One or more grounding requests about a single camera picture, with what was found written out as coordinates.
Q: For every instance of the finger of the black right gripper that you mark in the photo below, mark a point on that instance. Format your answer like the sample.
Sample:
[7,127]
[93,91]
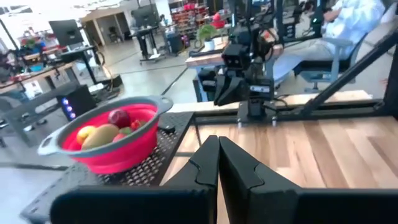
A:
[224,91]
[241,90]

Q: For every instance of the black computer tower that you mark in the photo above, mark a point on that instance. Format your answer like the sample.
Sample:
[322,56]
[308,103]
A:
[77,101]

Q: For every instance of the black standing desk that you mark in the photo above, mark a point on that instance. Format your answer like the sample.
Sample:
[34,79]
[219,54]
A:
[81,54]

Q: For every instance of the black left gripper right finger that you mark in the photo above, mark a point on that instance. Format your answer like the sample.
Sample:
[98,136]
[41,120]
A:
[242,180]

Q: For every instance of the green kiwi half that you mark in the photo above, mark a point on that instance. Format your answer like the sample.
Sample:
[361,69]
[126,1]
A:
[126,131]

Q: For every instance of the black perforated metal shelf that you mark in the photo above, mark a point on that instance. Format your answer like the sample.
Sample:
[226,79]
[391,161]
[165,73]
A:
[149,168]

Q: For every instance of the person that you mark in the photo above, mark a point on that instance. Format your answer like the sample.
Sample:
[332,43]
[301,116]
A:
[354,18]

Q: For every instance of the red collapsible colander bowl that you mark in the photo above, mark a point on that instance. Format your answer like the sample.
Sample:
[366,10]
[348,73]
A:
[124,155]

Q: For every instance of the dark red pomegranate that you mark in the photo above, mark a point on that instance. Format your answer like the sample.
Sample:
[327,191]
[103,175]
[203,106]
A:
[119,117]

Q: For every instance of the grey office chair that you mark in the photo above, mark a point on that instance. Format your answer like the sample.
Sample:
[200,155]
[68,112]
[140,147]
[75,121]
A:
[335,67]

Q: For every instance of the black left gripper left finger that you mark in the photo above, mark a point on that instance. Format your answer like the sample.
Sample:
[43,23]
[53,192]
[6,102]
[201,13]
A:
[205,168]

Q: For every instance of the yellow toy lemon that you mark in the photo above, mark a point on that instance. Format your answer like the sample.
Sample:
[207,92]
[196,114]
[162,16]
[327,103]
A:
[84,132]

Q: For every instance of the grey metal table frame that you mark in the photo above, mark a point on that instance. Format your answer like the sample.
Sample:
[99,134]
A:
[31,105]

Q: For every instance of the dark waste bin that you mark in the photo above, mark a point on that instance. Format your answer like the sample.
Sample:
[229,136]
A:
[175,43]

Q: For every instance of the small potted green plant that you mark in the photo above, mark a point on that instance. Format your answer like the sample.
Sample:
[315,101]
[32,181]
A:
[206,32]

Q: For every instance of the shelf with red boxes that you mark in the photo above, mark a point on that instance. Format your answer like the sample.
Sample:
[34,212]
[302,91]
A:
[189,12]

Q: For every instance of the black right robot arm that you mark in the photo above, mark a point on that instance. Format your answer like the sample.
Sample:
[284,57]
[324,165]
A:
[256,110]

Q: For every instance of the black rolling stand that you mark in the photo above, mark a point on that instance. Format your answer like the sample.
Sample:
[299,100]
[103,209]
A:
[147,43]

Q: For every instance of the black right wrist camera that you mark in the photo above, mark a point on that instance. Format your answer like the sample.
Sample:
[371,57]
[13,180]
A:
[235,56]

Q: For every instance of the green-yellow mango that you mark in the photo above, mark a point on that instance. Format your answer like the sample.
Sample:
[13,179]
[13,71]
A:
[101,136]

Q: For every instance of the black computer monitor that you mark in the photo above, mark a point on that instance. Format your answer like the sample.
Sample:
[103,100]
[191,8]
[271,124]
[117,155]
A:
[66,31]
[144,15]

